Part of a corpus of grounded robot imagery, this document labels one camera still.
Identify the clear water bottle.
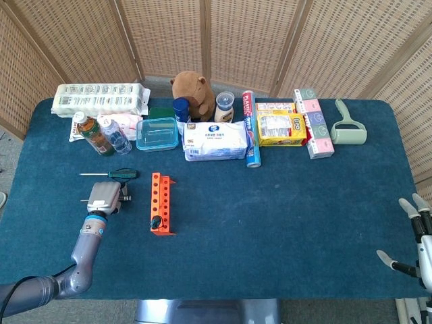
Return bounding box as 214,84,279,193
101,117,133,155

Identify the green lint roller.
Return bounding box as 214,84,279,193
329,98,368,146

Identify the wicker folding screen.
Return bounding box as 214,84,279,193
0,0,432,200

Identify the clear container blue lid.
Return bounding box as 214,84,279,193
135,117,180,153

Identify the orange tool rack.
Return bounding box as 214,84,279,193
149,171,177,236

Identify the blue felt table cover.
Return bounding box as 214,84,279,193
0,97,429,301

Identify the long green-handled screwdriver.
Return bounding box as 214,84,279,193
79,170,140,180

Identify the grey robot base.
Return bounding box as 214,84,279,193
134,298,281,324

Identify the brown capybara plush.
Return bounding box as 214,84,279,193
169,71,217,123

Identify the yellow biscuit bag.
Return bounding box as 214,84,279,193
256,113,308,148

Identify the green tea bottle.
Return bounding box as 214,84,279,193
74,111,115,157

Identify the blue-capped spray can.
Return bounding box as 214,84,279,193
172,97,192,136

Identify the white yellow snack box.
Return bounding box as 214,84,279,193
255,102,297,116

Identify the left robot hand silver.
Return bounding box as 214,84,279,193
86,181,129,215

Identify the pink white snack bag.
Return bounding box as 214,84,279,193
68,113,144,143

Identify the mayonnaise bottle clear cap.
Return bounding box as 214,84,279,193
213,91,236,124

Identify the white toilet paper pack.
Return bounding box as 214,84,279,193
50,82,152,118

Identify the pink green tissue pack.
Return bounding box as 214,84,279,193
292,88,335,160

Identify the plastic wrap roll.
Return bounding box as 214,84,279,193
241,90,263,169

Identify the green flat box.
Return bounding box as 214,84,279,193
147,107,177,120

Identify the white wet wipes pack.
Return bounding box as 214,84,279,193
182,120,251,162

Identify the right robot hand white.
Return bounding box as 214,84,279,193
376,192,432,294

